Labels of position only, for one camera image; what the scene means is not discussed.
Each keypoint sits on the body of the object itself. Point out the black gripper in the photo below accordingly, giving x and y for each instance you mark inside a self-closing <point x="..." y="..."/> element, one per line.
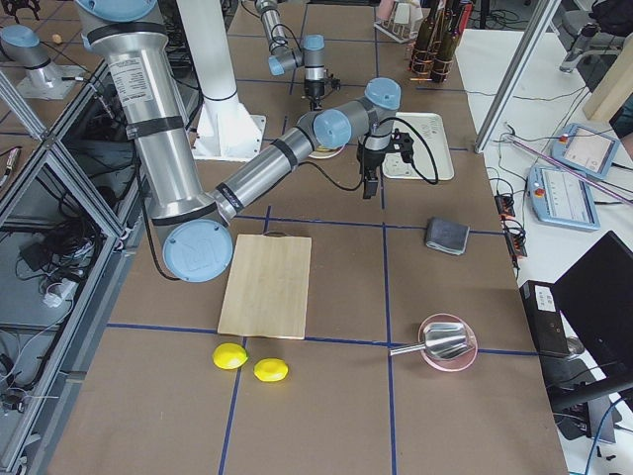
<point x="313" y="91"/>
<point x="371" y="161"/>

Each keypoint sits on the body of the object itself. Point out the white round plate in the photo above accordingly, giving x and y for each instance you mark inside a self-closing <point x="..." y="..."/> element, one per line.
<point x="322" y="152"/>

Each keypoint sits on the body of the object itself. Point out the third robot base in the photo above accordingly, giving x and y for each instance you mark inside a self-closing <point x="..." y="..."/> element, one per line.
<point x="44" y="79"/>

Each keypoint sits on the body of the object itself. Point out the cream bear tray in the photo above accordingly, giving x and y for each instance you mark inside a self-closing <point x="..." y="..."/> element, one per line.
<point x="431" y="127"/>

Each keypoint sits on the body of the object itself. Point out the grey folded cloth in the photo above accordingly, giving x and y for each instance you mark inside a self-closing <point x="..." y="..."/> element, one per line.
<point x="446" y="236"/>

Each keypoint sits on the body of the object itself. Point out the front green wine bottle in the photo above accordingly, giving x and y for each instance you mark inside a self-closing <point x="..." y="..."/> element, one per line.
<point x="428" y="28"/>

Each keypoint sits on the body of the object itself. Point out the lilac pink cup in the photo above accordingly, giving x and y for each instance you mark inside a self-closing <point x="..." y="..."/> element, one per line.
<point x="385" y="9"/>

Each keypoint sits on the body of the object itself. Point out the middle dark wine bottle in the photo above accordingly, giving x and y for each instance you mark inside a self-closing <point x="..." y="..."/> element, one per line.
<point x="447" y="38"/>

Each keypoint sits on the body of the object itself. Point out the silver grabber stick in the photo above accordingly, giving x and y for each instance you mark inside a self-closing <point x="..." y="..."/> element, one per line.
<point x="593" y="182"/>

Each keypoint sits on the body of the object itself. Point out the wooden cutting board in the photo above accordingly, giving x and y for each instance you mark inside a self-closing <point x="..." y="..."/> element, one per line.
<point x="267" y="288"/>

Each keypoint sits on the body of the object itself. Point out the metal scoop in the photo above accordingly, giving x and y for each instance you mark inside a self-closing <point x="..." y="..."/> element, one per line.
<point x="441" y="341"/>

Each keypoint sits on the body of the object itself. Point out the near teach pendant tablet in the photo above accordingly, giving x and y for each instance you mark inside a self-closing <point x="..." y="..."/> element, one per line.
<point x="560" y="199"/>

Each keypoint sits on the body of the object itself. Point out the teach pendant tablet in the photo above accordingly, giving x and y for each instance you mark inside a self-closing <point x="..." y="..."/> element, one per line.
<point x="560" y="199"/>
<point x="585" y="149"/>

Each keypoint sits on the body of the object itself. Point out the pink bowl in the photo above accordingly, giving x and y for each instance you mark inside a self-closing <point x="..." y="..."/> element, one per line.
<point x="458" y="364"/>

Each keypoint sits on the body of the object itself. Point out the black computer box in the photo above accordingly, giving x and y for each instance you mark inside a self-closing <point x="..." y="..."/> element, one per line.
<point x="545" y="322"/>

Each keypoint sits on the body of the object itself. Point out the left yellow lemon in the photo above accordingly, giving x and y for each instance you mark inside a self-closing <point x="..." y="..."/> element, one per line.
<point x="271" y="370"/>

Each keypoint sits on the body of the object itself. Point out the yellow lemon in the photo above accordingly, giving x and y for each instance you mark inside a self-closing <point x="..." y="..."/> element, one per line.
<point x="229" y="356"/>
<point x="271" y="370"/>

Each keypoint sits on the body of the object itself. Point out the right yellow lemon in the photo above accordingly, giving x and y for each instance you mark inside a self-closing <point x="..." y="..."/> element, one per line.
<point x="229" y="356"/>

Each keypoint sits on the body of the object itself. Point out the far teach pendant tablet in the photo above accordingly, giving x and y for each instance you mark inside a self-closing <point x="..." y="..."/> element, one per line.
<point x="585" y="149"/>

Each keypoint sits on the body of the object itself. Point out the black laptop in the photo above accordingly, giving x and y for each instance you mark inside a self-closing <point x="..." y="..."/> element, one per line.
<point x="595" y="297"/>

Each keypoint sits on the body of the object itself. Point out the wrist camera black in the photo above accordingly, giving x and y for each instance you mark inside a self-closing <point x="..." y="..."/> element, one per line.
<point x="402" y="143"/>
<point x="332" y="82"/>

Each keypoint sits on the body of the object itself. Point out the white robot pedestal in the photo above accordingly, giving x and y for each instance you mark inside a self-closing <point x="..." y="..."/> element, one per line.
<point x="226" y="130"/>

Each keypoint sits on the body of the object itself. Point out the copper wire bottle rack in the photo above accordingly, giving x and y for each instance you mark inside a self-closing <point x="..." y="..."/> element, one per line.
<point x="431" y="64"/>

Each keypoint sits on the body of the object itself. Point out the white wire cup rack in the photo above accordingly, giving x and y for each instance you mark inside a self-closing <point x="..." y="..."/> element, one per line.
<point x="404" y="23"/>

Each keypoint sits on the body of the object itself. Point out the aluminium frame post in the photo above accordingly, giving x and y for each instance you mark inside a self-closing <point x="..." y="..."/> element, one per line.
<point x="537" y="26"/>

